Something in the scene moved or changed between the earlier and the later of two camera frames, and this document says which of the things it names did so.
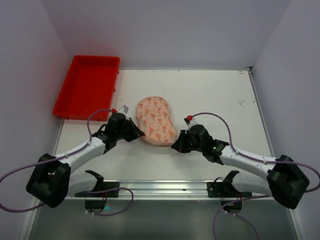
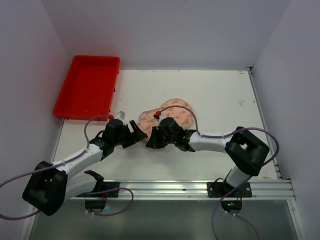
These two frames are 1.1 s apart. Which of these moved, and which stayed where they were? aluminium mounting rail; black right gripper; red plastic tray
Moved: black right gripper
Stayed: aluminium mounting rail; red plastic tray
